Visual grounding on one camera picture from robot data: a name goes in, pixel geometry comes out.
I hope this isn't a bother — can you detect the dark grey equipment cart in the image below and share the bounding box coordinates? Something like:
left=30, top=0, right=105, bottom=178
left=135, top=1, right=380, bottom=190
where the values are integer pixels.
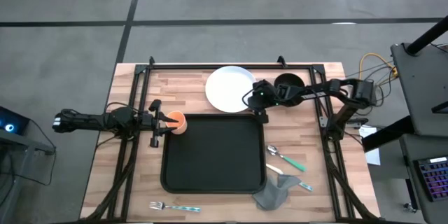
left=389, top=41, right=448, bottom=138

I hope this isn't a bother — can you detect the black bowl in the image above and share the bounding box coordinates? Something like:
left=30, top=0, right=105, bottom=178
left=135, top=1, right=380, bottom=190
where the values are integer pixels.
left=273, top=72, right=307, bottom=108

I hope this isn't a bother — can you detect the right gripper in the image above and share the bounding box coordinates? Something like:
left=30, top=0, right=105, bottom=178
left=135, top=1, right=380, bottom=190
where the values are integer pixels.
left=246, top=79, right=281, bottom=125

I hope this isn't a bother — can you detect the knife with patterned handle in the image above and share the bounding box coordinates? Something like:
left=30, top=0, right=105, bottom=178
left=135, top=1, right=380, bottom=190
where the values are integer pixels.
left=265, top=162, right=314, bottom=193

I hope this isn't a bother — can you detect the black angled bar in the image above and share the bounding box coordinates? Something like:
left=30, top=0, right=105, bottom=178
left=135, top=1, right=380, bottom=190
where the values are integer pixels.
left=360, top=115, right=416, bottom=153

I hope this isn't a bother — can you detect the black plastic tray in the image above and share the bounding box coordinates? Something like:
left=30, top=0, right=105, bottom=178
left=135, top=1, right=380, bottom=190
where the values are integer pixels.
left=160, top=113, right=267, bottom=195

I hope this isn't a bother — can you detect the black metal table frame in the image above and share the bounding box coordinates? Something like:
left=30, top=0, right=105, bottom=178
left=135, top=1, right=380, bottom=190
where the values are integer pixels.
left=82, top=55, right=381, bottom=223

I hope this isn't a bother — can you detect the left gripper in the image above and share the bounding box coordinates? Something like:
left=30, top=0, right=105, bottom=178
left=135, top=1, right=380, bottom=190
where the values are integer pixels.
left=139, top=99, right=180, bottom=148

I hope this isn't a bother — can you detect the computer with blue light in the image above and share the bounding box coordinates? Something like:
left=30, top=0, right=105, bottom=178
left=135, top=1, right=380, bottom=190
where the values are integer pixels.
left=0, top=106, right=31, bottom=136

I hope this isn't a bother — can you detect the spoon with green handle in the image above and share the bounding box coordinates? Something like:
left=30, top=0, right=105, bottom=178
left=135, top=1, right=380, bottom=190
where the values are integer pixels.
left=266, top=144, right=308, bottom=174

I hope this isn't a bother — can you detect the backlit keyboard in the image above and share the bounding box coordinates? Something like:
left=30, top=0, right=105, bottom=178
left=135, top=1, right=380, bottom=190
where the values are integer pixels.
left=413, top=155, right=448, bottom=203

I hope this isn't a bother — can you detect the orange mug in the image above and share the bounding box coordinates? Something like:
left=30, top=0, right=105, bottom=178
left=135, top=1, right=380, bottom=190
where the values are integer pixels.
left=164, top=110, right=188, bottom=136

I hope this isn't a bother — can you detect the white paper sheet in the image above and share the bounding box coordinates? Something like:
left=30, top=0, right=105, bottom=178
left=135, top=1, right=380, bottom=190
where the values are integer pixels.
left=358, top=125, right=382, bottom=167

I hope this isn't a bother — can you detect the fork with patterned handle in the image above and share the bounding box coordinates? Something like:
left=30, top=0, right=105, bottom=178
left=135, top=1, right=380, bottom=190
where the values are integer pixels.
left=148, top=200, right=202, bottom=214

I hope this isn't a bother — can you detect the white round plate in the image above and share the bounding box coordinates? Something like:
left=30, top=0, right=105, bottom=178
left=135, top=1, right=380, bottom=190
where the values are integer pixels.
left=204, top=65, right=258, bottom=114

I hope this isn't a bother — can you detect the dark grey desk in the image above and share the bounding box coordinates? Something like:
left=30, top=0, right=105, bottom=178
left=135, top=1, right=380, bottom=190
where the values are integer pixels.
left=398, top=134, right=448, bottom=224

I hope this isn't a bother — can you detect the yellow cable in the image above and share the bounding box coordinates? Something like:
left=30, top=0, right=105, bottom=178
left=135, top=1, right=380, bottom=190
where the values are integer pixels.
left=356, top=52, right=398, bottom=81

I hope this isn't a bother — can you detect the grey cloth napkin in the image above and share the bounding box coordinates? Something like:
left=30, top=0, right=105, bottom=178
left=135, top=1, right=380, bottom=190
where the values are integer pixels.
left=251, top=173, right=302, bottom=212

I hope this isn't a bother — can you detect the black pole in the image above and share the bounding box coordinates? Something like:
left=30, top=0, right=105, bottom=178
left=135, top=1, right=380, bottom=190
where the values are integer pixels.
left=405, top=15, right=448, bottom=57

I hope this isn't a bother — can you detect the grey side stand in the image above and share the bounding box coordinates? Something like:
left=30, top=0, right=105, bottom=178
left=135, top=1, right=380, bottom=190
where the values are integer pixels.
left=0, top=129, right=57, bottom=224

